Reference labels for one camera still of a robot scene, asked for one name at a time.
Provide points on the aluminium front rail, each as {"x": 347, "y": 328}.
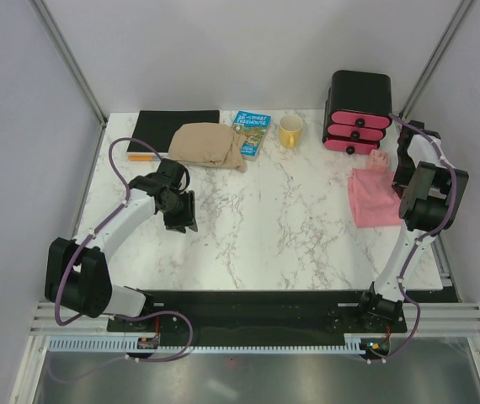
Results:
{"x": 436, "y": 319}

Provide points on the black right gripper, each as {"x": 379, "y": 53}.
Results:
{"x": 398, "y": 183}

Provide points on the white slotted cable duct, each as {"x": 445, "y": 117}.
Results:
{"x": 141, "y": 345}

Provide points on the blue treehouse book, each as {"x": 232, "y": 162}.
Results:
{"x": 253, "y": 127}

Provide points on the pink cube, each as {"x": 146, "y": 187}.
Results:
{"x": 379, "y": 161}

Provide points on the yellow mug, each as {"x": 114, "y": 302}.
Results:
{"x": 290, "y": 129}

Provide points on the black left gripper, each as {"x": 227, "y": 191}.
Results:
{"x": 188, "y": 218}

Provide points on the aluminium frame post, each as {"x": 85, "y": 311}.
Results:
{"x": 450, "y": 32}
{"x": 53, "y": 30}

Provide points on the orange pencil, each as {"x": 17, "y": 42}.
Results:
{"x": 142, "y": 158}

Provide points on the black pink drawer unit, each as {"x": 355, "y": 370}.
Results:
{"x": 357, "y": 112}

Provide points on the black notebook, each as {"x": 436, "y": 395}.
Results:
{"x": 157, "y": 128}

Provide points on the left aluminium frame post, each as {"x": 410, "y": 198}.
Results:
{"x": 53, "y": 30}

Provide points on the right aluminium frame post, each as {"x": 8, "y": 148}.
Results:
{"x": 450, "y": 32}

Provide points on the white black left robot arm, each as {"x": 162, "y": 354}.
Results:
{"x": 77, "y": 272}

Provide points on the pink t shirt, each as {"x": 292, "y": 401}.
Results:
{"x": 372, "y": 201}

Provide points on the beige t shirt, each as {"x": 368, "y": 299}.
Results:
{"x": 208, "y": 145}

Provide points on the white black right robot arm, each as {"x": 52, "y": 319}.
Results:
{"x": 430, "y": 189}

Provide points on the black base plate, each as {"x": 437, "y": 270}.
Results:
{"x": 168, "y": 303}

